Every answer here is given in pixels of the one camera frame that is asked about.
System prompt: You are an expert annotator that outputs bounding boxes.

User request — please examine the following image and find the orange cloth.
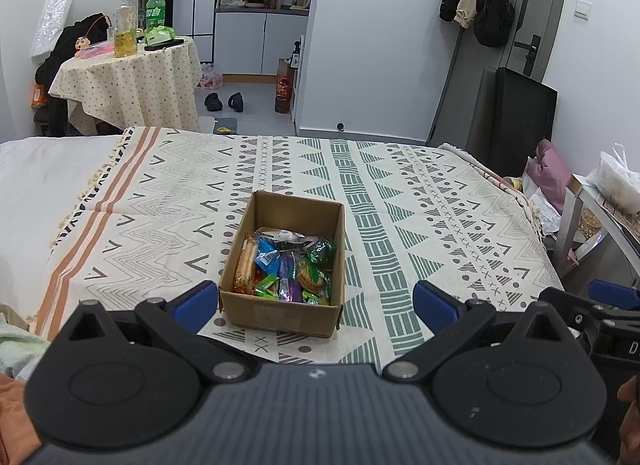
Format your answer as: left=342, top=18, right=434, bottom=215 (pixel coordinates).
left=0, top=374, right=42, bottom=465

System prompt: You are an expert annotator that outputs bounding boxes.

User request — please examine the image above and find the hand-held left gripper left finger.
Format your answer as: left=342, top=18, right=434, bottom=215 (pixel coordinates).
left=61, top=279, right=249, bottom=384

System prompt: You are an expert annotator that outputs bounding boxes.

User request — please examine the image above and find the round cookie green packet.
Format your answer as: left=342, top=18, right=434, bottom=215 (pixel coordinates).
left=297, top=265, right=329, bottom=292

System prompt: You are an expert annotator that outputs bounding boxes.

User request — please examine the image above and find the grey metal shelf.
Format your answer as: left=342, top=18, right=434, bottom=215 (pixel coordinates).
left=557, top=174, right=640, bottom=292

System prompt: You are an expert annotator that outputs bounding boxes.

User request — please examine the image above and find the white bed sheet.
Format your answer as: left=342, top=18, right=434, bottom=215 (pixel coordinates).
left=0, top=134, right=127, bottom=317

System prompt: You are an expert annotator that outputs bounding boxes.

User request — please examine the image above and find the light green cloth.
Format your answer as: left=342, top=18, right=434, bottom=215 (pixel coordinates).
left=0, top=322, right=51, bottom=382

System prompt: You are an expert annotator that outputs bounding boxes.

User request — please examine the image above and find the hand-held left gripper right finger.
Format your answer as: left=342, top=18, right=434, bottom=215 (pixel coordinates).
left=381, top=279, right=574, bottom=383

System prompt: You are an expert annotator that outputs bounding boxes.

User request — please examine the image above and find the dark red large bottle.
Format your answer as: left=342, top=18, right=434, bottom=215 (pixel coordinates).
left=274, top=59, right=296, bottom=114

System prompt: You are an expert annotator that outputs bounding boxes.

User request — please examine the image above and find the dark clothes pile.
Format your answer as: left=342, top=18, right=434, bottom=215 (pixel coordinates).
left=34, top=15, right=119, bottom=136

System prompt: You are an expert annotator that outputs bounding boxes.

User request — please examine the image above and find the person's right hand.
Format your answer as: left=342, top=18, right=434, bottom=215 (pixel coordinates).
left=617, top=373, right=640, bottom=465

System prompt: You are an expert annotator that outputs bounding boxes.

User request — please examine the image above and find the black folding board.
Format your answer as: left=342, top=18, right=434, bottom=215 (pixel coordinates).
left=472, top=67, right=559, bottom=178

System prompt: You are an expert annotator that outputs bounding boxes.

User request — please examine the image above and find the grey door with handle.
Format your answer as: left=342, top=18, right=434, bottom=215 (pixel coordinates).
left=429, top=0, right=572, bottom=146

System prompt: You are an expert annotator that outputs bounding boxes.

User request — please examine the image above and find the green tissue pack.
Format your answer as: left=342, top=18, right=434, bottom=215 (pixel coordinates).
left=144, top=25, right=176, bottom=44

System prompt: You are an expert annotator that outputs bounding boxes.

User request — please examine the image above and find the round table dotted tablecloth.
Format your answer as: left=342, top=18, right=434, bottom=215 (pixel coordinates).
left=48, top=36, right=202, bottom=136

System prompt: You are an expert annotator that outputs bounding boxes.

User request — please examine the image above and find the white kitchen cabinet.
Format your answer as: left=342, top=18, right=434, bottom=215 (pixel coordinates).
left=213, top=10, right=310, bottom=76

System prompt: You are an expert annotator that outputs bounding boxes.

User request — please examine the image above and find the brown cardboard box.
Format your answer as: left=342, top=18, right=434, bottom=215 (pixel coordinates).
left=218, top=190, right=347, bottom=340

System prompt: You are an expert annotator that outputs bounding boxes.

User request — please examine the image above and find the pink case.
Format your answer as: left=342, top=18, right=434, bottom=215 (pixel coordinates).
left=82, top=40, right=116, bottom=59

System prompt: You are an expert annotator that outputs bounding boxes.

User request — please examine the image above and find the clear bottle yellow liquid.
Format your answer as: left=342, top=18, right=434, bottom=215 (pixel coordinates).
left=113, top=0, right=138, bottom=58

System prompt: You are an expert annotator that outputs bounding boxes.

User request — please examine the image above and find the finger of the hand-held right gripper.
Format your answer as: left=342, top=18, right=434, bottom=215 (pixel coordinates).
left=588, top=279, right=640, bottom=311

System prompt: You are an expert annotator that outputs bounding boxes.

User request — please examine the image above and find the pink cloth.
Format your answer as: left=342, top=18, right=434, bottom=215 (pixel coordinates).
left=522, top=139, right=572, bottom=202

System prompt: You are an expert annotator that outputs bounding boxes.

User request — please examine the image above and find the blue snack packet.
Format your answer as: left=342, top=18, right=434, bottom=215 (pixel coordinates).
left=255, top=237, right=282, bottom=276

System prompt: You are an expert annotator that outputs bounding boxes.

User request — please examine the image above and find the white plastic bag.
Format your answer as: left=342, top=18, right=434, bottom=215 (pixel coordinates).
left=584, top=144, right=640, bottom=212

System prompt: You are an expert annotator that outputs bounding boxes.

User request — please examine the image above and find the patterned fringed blanket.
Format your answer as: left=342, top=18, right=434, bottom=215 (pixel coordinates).
left=27, top=126, right=567, bottom=367

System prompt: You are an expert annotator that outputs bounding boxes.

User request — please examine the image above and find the green soda bottle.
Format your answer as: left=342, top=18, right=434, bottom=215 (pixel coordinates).
left=145, top=0, right=167, bottom=32

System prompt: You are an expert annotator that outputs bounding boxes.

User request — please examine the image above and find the pink wrapped water bottle pack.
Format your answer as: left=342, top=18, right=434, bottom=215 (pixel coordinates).
left=199, top=64, right=224, bottom=90

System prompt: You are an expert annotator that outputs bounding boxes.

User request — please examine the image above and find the clear bubble wrap sheet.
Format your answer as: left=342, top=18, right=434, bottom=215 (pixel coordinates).
left=32, top=0, right=76, bottom=59

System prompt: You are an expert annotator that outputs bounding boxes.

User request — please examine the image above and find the light green snack packet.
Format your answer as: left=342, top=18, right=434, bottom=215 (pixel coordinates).
left=254, top=274, right=281, bottom=299

